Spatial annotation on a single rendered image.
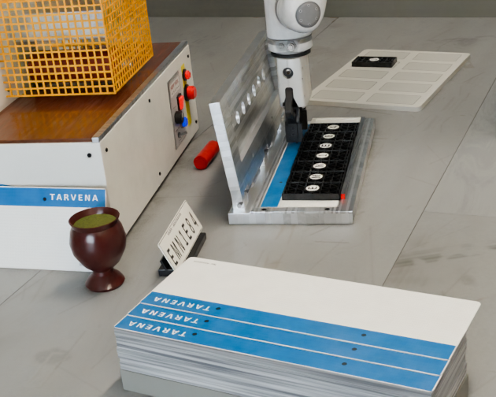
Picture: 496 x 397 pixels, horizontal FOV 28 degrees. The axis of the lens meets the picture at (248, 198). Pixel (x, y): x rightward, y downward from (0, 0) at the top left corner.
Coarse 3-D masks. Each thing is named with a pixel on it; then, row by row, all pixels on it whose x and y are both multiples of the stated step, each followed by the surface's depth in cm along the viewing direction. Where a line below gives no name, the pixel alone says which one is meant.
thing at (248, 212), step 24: (360, 144) 186; (264, 168) 180; (360, 168) 175; (264, 192) 169; (360, 192) 171; (240, 216) 163; (264, 216) 162; (288, 216) 162; (312, 216) 161; (336, 216) 160
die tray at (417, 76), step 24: (336, 72) 233; (360, 72) 231; (384, 72) 229; (408, 72) 228; (432, 72) 226; (456, 72) 227; (312, 96) 219; (336, 96) 217; (360, 96) 215; (384, 96) 214; (408, 96) 212; (432, 96) 213
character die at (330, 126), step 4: (312, 124) 196; (316, 124) 195; (320, 124) 195; (324, 124) 195; (328, 124) 195; (332, 124) 194; (336, 124) 194; (340, 124) 195; (344, 124) 194; (348, 124) 193; (352, 124) 193; (356, 124) 193; (308, 128) 193; (312, 128) 194; (316, 128) 193; (320, 128) 193; (324, 128) 192; (328, 128) 192; (332, 128) 192; (336, 128) 192; (340, 128) 192; (344, 128) 192; (348, 128) 192; (352, 128) 191; (356, 128) 191; (356, 132) 190
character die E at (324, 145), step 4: (344, 140) 185; (348, 140) 185; (352, 140) 185; (304, 144) 186; (308, 144) 186; (312, 144) 186; (316, 144) 185; (320, 144) 185; (324, 144) 185; (328, 144) 184; (332, 144) 184; (336, 144) 184; (340, 144) 185; (344, 144) 185; (348, 144) 184; (352, 144) 184; (300, 148) 184; (304, 148) 184; (308, 148) 185; (312, 148) 184; (316, 148) 183; (320, 148) 183; (324, 148) 183; (328, 148) 183; (332, 148) 183; (336, 148) 182; (340, 148) 183; (344, 148) 182; (348, 148) 182; (352, 148) 184
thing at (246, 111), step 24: (264, 48) 194; (240, 72) 170; (264, 72) 192; (216, 96) 159; (240, 96) 173; (264, 96) 189; (216, 120) 157; (240, 120) 171; (264, 120) 183; (240, 144) 169; (264, 144) 180; (240, 168) 163; (240, 192) 161
